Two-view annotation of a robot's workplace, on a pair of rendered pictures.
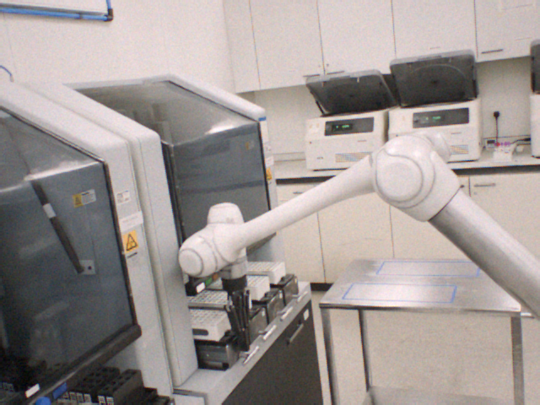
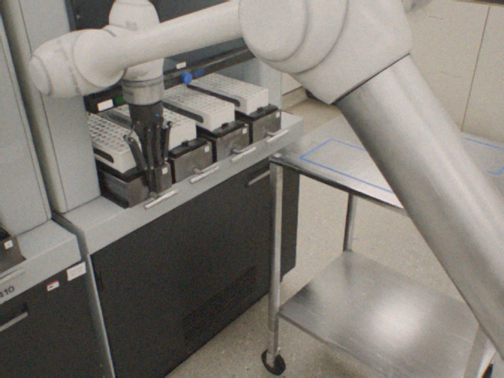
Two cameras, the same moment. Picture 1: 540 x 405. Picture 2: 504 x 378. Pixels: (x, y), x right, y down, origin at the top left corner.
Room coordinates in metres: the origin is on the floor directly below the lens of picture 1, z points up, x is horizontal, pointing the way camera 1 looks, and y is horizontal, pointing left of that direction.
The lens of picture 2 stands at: (0.59, -0.41, 1.44)
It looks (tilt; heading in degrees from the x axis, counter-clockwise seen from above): 31 degrees down; 17
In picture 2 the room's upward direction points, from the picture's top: straight up
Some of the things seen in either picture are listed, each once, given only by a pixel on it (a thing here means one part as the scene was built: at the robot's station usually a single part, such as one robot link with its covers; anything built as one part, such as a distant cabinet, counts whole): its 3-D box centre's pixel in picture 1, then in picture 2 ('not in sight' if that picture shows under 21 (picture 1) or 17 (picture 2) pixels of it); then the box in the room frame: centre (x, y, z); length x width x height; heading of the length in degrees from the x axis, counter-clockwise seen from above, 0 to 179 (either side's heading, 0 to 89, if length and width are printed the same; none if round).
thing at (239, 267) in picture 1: (232, 266); (143, 88); (1.56, 0.13, 1.03); 0.09 x 0.09 x 0.06
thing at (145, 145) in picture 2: (237, 313); (145, 147); (1.55, 0.14, 0.89); 0.04 x 0.01 x 0.11; 65
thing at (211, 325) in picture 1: (183, 325); (102, 141); (1.65, 0.32, 0.83); 0.30 x 0.10 x 0.06; 65
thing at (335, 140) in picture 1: (352, 118); not in sight; (4.06, -0.66, 1.22); 0.62 x 0.56 x 0.64; 153
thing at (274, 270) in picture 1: (245, 273); (223, 92); (2.07, 0.13, 0.83); 0.30 x 0.10 x 0.06; 65
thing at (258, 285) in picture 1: (227, 288); (187, 106); (1.93, 0.20, 0.83); 0.30 x 0.10 x 0.06; 65
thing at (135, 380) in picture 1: (126, 392); not in sight; (1.24, 0.40, 0.85); 0.12 x 0.02 x 0.06; 155
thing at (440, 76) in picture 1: (435, 106); not in sight; (3.82, -1.19, 1.24); 0.62 x 0.56 x 0.69; 156
